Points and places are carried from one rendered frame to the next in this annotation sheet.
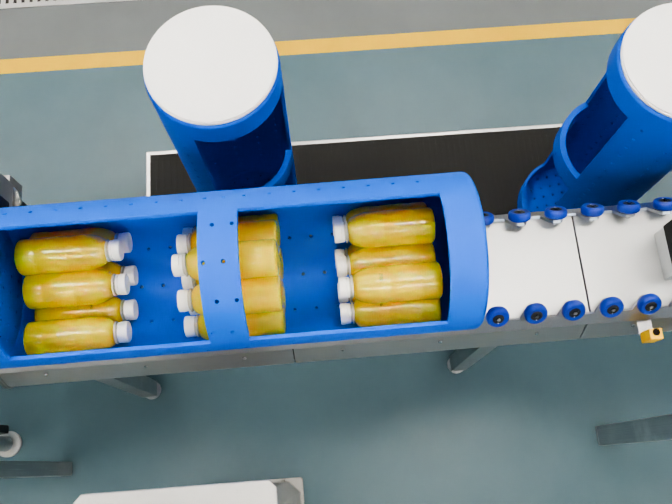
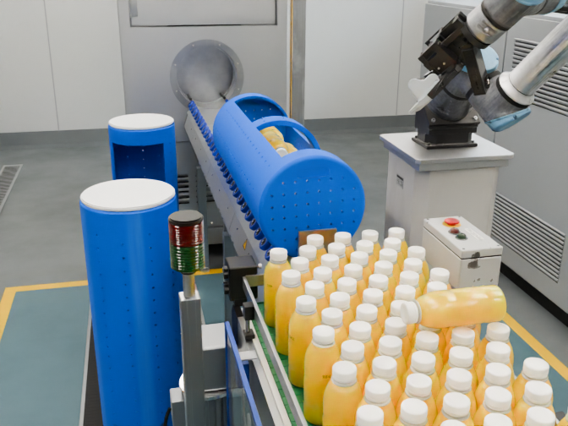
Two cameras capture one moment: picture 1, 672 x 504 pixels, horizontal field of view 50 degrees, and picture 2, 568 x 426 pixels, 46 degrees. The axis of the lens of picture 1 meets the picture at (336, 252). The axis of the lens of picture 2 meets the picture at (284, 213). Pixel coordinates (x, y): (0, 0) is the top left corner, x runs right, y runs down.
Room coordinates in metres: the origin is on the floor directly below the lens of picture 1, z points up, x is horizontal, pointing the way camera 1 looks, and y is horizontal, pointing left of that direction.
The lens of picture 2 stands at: (0.62, 2.22, 1.69)
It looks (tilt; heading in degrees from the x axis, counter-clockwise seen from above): 21 degrees down; 261
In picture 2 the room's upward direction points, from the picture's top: straight up
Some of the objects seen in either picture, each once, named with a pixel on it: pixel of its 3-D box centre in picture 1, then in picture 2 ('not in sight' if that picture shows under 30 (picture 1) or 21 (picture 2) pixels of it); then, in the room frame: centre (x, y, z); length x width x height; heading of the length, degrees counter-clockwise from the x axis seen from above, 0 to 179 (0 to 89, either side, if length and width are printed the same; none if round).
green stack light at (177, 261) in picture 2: not in sight; (187, 253); (0.63, 1.07, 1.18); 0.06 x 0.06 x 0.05
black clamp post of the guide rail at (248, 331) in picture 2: not in sight; (248, 319); (0.50, 0.90, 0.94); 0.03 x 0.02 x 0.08; 95
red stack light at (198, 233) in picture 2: not in sight; (186, 231); (0.63, 1.07, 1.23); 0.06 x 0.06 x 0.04
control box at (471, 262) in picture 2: not in sight; (459, 251); (0.00, 0.84, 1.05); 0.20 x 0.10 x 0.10; 95
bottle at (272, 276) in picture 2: not in sight; (278, 290); (0.43, 0.85, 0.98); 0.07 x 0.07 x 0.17
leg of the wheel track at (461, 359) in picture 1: (473, 349); not in sight; (0.32, -0.39, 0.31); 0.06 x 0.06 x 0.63; 5
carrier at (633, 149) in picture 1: (609, 151); (148, 216); (0.80, -0.73, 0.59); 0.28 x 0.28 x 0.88
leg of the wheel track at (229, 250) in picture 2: not in sight; (230, 300); (0.46, -0.38, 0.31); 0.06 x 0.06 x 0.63; 5
